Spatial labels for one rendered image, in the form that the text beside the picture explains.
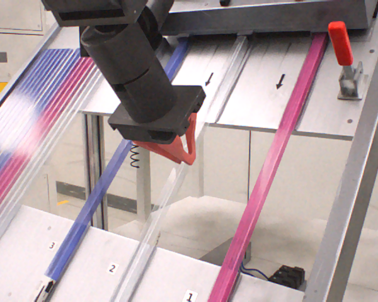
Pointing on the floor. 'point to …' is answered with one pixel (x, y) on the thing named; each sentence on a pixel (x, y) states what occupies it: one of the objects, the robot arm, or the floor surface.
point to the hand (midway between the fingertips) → (184, 156)
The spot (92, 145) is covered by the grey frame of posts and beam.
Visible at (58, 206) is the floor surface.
